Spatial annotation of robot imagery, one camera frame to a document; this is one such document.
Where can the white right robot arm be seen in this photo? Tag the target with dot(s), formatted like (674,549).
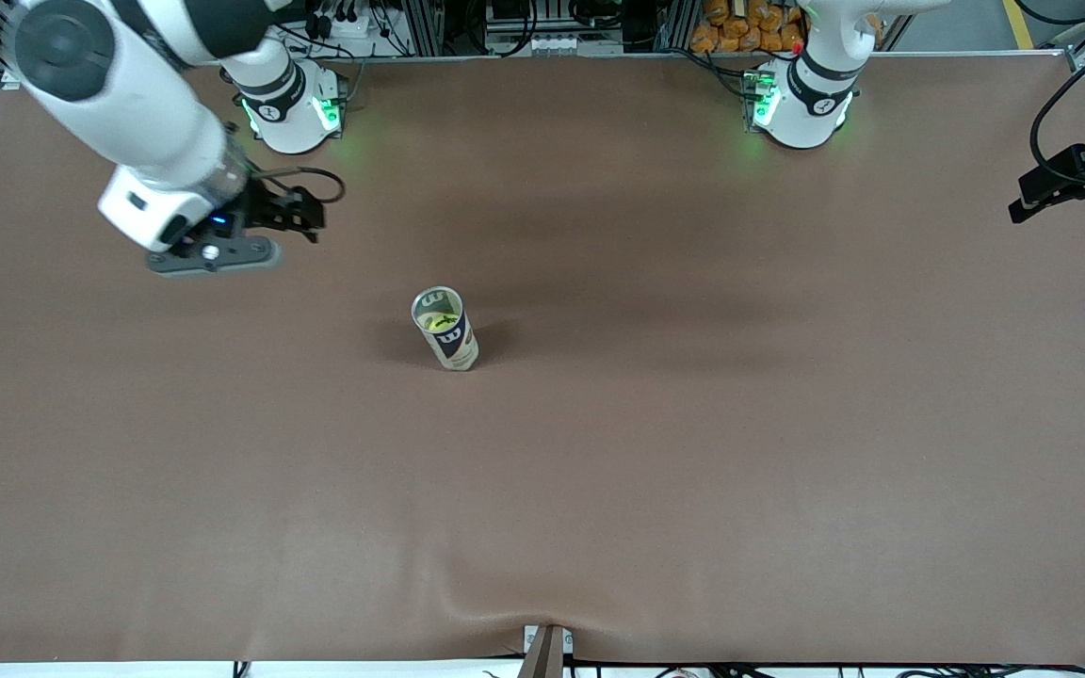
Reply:
(128,104)

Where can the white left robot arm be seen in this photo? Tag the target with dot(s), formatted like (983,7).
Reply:
(806,113)

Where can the clear Wilson tennis ball can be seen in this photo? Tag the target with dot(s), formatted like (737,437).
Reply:
(456,348)

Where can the pile of orange bread rolls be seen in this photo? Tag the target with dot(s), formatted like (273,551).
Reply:
(740,28)

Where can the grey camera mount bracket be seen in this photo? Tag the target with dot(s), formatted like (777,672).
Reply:
(547,654)

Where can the white power strip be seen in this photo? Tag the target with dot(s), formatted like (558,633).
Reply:
(345,26)

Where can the grey equipment with white connectors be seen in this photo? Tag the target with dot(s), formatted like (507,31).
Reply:
(552,42)

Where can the Wilson print tennis ball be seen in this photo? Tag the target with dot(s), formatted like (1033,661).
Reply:
(434,320)

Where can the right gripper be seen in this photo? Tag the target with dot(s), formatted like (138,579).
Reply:
(265,205)

